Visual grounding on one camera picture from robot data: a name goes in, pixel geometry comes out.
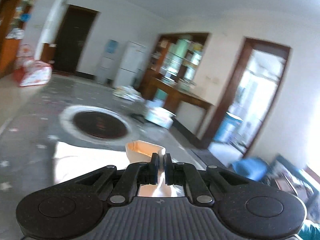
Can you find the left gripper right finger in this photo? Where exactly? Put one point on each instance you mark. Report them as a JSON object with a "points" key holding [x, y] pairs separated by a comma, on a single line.
{"points": [[187, 176]]}

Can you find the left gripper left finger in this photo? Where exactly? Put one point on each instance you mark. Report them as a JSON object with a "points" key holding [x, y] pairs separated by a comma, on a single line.
{"points": [[128, 181]]}

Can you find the cream white cloth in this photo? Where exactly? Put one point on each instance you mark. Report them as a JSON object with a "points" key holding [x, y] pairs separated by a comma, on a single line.
{"points": [[72, 161]]}

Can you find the tissue pack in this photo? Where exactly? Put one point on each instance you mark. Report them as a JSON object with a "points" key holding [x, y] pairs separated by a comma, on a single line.
{"points": [[159, 116]]}

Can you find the blue white cabinet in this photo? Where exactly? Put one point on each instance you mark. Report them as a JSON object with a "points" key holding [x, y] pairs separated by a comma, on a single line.
{"points": [[227, 127]]}

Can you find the black notebook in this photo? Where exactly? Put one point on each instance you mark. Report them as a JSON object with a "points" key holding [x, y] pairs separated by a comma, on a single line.
{"points": [[138, 117]]}

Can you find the round black induction cooktop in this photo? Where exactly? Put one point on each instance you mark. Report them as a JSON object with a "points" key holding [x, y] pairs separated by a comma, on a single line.
{"points": [[96, 125]]}

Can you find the blue covered chair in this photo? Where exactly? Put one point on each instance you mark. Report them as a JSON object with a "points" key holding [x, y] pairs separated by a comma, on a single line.
{"points": [[251, 168]]}

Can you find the wooden console table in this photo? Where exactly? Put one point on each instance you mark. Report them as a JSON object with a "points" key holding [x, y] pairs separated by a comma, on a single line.
{"points": [[190, 110]]}

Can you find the crumpled patterned cloth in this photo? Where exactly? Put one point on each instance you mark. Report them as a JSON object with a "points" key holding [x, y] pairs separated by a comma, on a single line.
{"points": [[127, 93]]}

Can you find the grey quilted star tablecloth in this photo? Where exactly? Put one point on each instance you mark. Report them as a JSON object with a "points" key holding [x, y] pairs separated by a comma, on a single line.
{"points": [[41, 147]]}

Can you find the water dispenser with blue bottle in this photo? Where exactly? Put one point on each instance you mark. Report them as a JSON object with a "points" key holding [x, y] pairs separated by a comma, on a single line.
{"points": [[106, 62]]}

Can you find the wooden display cabinet right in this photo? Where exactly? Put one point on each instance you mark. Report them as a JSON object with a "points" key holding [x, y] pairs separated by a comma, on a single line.
{"points": [[175, 58]]}

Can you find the white refrigerator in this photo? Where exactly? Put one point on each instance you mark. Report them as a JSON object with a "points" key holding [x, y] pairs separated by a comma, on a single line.
{"points": [[130, 64]]}

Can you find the red white play tent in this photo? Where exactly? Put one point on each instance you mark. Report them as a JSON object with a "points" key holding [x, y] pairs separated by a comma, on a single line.
{"points": [[28, 71]]}

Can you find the dark wooden door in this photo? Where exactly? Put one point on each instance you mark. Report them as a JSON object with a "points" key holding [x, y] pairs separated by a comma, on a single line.
{"points": [[71, 38]]}

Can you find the wooden shelf cabinet left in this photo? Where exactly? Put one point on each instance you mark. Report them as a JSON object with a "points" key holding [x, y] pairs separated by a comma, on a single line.
{"points": [[12, 12]]}

